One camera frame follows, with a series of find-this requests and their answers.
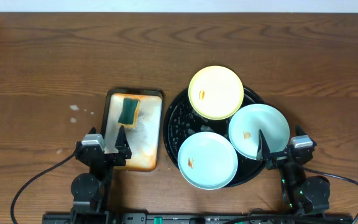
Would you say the green and yellow sponge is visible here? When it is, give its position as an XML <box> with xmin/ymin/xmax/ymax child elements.
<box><xmin>118</xmin><ymin>98</ymin><xmax>140</xmax><ymax>128</ymax></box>

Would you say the light green plate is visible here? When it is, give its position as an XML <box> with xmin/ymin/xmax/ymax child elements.
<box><xmin>228</xmin><ymin>104</ymin><xmax>290</xmax><ymax>160</ymax></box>

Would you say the light blue plate front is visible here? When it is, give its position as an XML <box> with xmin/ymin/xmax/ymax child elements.
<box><xmin>178</xmin><ymin>132</ymin><xmax>238</xmax><ymax>190</ymax></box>

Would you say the yellow plate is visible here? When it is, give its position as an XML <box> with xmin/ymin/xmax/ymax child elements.
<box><xmin>188</xmin><ymin>65</ymin><xmax>244</xmax><ymax>120</ymax></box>

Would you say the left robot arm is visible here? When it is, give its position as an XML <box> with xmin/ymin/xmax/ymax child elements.
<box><xmin>71</xmin><ymin>126</ymin><xmax>132</xmax><ymax>213</ymax></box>

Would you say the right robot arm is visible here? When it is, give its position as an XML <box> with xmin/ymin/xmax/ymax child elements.
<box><xmin>257</xmin><ymin>126</ymin><xmax>331</xmax><ymax>215</ymax></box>

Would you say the rectangular black soapy tray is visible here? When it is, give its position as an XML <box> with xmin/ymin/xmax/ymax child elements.
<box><xmin>101</xmin><ymin>88</ymin><xmax>163</xmax><ymax>172</ymax></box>

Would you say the round black tray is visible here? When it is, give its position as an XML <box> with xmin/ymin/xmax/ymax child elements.
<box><xmin>163</xmin><ymin>88</ymin><xmax>266</xmax><ymax>187</ymax></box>

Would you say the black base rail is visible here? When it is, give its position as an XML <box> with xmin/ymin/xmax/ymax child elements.
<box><xmin>41</xmin><ymin>213</ymin><xmax>353</xmax><ymax>224</ymax></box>

